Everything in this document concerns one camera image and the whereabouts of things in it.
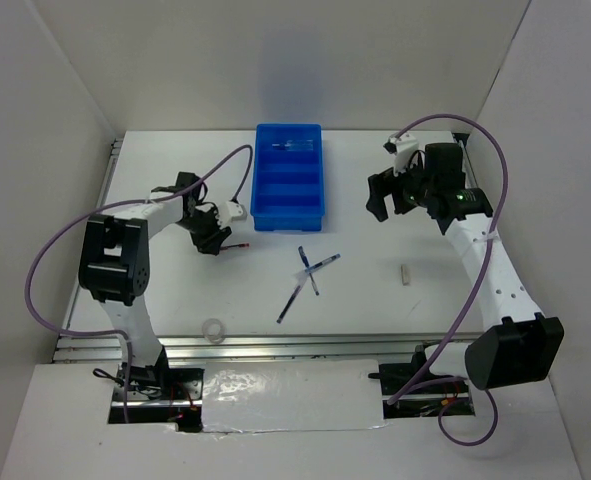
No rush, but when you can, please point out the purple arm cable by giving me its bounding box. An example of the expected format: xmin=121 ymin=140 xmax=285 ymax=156
xmin=385 ymin=113 xmax=511 ymax=446
xmin=26 ymin=144 xmax=255 ymax=426

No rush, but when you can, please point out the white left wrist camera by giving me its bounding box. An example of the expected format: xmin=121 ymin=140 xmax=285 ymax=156
xmin=216 ymin=201 xmax=248 ymax=228

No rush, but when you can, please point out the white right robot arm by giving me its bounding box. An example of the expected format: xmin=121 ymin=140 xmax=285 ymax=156
xmin=366 ymin=135 xmax=564 ymax=392

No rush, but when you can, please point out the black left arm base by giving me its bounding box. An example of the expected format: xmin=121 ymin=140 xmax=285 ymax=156
xmin=92 ymin=368 xmax=204 ymax=433

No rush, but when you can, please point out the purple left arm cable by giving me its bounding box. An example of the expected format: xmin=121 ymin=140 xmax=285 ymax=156
xmin=26 ymin=144 xmax=255 ymax=426

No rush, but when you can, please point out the blue capped ballpoint pen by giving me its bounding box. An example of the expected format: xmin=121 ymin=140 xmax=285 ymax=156
xmin=297 ymin=245 xmax=321 ymax=297

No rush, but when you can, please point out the white eraser block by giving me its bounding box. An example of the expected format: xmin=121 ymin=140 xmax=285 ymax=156
xmin=400 ymin=265 xmax=410 ymax=286

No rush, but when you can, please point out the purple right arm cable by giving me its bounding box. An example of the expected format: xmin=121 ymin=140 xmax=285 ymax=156
xmin=385 ymin=113 xmax=511 ymax=446

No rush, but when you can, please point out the blue compartment storage bin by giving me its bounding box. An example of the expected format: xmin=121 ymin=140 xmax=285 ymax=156
xmin=250 ymin=123 xmax=325 ymax=232

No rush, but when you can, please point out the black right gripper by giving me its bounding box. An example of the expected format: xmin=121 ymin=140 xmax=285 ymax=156
xmin=366 ymin=151 xmax=437 ymax=221

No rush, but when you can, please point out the dark blue gel pen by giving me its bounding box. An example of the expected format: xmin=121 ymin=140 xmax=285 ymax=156
xmin=276 ymin=270 xmax=308 ymax=324

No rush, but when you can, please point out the aluminium table frame rail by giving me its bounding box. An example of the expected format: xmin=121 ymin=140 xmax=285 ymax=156
xmin=52 ymin=130 xmax=481 ymax=365

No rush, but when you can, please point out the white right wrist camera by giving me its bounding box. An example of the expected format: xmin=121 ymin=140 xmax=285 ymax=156
xmin=384 ymin=133 xmax=419 ymax=176

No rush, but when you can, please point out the red gel pen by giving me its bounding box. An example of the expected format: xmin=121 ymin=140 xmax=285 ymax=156
xmin=220 ymin=243 xmax=250 ymax=251

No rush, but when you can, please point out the clear tape roll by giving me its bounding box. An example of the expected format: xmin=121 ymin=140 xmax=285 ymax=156
xmin=202 ymin=318 xmax=226 ymax=345

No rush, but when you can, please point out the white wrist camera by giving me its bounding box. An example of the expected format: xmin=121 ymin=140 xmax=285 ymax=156
xmin=216 ymin=201 xmax=248 ymax=228
xmin=384 ymin=133 xmax=419 ymax=176

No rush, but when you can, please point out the white front cover board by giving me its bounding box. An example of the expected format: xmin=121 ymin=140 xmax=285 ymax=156
xmin=201 ymin=359 xmax=385 ymax=433

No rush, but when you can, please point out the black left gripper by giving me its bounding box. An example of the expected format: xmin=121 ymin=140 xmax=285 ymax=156
xmin=176 ymin=207 xmax=232 ymax=257

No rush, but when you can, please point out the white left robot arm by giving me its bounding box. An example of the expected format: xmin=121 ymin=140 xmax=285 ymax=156
xmin=78 ymin=172 xmax=246 ymax=399

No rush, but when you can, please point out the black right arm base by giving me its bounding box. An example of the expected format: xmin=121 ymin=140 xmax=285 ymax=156
xmin=367 ymin=342 xmax=476 ymax=419

